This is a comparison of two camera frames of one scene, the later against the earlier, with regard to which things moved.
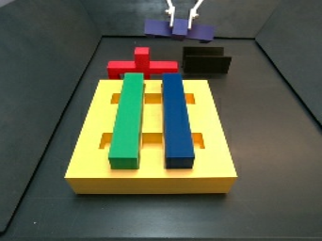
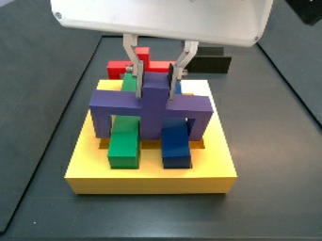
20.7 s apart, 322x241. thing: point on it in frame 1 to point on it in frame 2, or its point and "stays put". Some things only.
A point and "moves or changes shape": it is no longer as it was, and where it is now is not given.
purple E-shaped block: x=160 y=27 moves or changes shape
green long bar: x=125 y=140 stays put
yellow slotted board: x=211 y=176 stays put
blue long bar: x=179 y=153 stays put
